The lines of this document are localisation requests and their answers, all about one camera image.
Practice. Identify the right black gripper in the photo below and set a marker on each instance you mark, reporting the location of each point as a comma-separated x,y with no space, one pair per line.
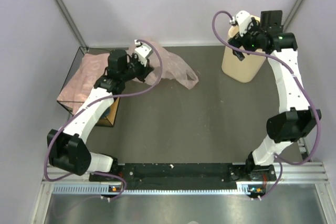
238,40

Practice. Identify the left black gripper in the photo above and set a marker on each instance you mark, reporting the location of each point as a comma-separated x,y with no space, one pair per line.
145,71

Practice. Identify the cream plastic trash bin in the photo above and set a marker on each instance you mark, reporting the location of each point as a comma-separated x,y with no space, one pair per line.
242,71

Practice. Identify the pink plastic trash bag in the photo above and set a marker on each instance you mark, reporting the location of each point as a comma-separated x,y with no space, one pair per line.
174,67

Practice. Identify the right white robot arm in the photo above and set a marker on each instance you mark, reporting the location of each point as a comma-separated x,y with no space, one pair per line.
296,117

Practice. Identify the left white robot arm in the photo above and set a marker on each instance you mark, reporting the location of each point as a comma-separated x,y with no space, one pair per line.
67,146

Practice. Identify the pink folded bag stack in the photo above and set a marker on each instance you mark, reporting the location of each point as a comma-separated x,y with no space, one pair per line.
78,88

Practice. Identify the blue roll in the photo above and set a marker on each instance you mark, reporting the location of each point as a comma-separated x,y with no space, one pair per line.
105,114

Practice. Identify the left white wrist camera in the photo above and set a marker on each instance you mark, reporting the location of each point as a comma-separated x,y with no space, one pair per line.
143,51

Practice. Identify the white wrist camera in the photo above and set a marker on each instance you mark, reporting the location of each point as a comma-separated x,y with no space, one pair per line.
240,23
143,51

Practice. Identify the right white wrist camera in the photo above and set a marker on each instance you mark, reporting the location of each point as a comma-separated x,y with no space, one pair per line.
240,23

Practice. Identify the black wire frame box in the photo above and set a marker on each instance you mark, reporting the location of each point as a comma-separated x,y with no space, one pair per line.
76,62

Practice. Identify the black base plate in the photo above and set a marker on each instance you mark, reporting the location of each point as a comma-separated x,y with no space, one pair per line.
228,172

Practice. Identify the grey slotted cable duct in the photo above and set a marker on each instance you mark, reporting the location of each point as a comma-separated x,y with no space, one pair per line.
112,189

